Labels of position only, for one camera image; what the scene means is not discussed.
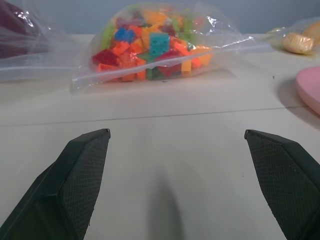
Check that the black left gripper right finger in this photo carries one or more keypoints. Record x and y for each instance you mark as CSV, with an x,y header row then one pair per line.
x,y
282,180

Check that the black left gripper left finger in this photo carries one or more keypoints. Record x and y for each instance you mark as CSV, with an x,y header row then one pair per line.
x,y
67,185

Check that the pink round plate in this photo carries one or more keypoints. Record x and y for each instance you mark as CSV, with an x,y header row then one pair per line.
x,y
310,86

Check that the clear bag of yellow food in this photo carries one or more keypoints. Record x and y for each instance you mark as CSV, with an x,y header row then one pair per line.
x,y
298,37

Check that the clear bag with dark red contents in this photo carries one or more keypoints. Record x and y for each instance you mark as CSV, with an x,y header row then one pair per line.
x,y
22,40

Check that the clear bag of toy bricks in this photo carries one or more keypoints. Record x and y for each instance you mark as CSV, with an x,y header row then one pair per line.
x,y
155,47

